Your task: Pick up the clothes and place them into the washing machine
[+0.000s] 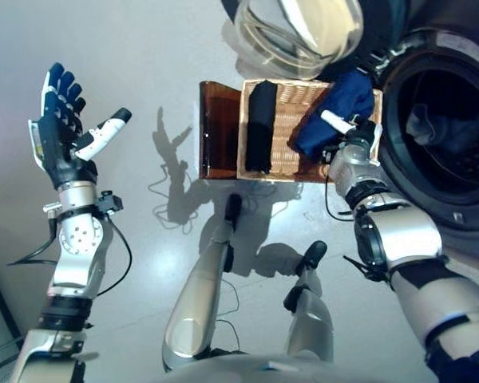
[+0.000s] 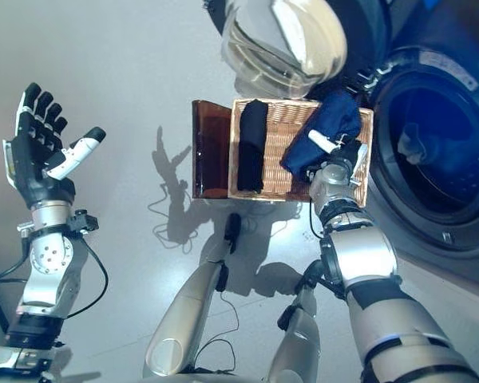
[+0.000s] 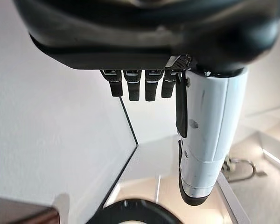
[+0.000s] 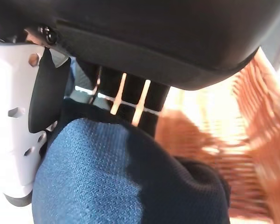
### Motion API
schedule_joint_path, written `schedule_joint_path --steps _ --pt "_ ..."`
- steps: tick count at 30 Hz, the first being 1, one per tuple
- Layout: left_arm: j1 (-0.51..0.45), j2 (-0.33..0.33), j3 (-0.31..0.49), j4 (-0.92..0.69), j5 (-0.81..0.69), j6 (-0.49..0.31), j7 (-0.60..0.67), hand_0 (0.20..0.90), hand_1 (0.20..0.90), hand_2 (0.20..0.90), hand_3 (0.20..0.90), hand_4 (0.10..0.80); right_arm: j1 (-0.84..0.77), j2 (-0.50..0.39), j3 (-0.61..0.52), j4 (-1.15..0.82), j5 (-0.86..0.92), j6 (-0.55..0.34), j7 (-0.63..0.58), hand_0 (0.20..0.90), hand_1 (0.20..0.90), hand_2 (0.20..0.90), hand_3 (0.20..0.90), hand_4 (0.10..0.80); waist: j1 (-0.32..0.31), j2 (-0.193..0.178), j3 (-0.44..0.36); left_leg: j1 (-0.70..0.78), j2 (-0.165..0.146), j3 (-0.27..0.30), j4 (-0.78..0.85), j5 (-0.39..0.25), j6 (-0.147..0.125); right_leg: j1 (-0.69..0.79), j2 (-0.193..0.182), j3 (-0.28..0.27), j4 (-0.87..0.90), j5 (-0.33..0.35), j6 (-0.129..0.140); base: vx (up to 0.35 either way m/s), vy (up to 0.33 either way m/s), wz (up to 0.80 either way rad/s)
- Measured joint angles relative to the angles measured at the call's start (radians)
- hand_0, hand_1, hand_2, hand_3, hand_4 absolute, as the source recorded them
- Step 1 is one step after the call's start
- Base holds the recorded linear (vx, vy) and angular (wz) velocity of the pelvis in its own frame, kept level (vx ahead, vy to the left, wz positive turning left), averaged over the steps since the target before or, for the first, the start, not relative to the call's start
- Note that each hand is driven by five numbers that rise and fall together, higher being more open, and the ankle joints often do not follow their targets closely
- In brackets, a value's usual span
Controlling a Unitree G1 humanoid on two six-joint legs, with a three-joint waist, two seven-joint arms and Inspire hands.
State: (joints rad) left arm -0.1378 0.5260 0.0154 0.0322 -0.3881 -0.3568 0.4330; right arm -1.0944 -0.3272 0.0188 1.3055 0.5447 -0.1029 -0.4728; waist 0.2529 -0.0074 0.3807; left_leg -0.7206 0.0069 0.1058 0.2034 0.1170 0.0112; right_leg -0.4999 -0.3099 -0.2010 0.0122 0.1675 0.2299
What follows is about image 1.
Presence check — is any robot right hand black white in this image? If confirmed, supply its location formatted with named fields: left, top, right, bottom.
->
left=320, top=109, right=383, bottom=167

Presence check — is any robot left hand black white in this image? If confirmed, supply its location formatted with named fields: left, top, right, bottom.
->
left=27, top=62, right=133, bottom=191

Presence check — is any blue garment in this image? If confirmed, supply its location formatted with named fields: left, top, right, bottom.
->
left=287, top=69, right=376, bottom=159

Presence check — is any white garment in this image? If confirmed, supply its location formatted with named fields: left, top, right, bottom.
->
left=406, top=104, right=464, bottom=160

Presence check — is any black garment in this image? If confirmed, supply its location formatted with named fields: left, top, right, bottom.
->
left=245, top=79, right=279, bottom=175

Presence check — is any dark grey washing machine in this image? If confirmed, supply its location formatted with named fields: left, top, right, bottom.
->
left=319, top=0, right=479, bottom=264

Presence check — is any rectangular wicker laundry basket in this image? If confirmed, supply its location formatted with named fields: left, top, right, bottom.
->
left=236, top=78, right=384, bottom=184

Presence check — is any round glass washer door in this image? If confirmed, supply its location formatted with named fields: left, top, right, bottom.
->
left=221, top=0, right=364, bottom=81

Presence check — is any brown acrylic stand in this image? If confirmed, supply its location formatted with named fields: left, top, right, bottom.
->
left=199, top=81, right=243, bottom=180

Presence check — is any robot right leg silver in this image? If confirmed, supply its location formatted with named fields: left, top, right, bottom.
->
left=283, top=240, right=335, bottom=362

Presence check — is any robot leg silver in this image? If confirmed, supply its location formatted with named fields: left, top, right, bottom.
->
left=161, top=194, right=243, bottom=370
left=283, top=240, right=335, bottom=362

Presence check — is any robot left leg silver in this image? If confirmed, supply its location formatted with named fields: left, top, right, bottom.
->
left=161, top=194, right=243, bottom=370

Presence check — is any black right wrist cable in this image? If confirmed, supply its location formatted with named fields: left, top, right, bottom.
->
left=324, top=171, right=354, bottom=223

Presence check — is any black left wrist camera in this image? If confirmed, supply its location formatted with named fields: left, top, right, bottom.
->
left=99, top=190, right=124, bottom=216

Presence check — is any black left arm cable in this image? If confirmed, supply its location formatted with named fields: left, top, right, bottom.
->
left=7, top=217, right=133, bottom=298

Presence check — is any thin black leg cable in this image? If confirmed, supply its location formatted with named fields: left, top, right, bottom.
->
left=215, top=278, right=241, bottom=352

